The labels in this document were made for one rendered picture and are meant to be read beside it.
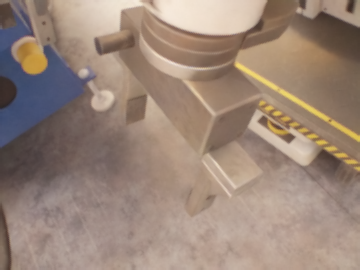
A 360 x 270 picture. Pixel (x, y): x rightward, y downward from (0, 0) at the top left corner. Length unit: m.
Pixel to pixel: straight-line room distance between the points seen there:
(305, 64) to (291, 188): 0.40
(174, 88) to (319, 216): 0.94
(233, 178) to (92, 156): 1.17
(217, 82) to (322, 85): 0.75
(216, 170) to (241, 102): 0.06
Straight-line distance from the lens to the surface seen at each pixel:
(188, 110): 0.25
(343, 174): 1.08
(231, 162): 0.27
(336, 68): 1.03
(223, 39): 0.23
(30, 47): 1.15
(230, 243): 1.13
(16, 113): 1.34
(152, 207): 1.22
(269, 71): 1.02
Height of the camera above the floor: 1.09
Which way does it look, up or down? 57 degrees down
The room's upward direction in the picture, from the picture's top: 23 degrees counter-clockwise
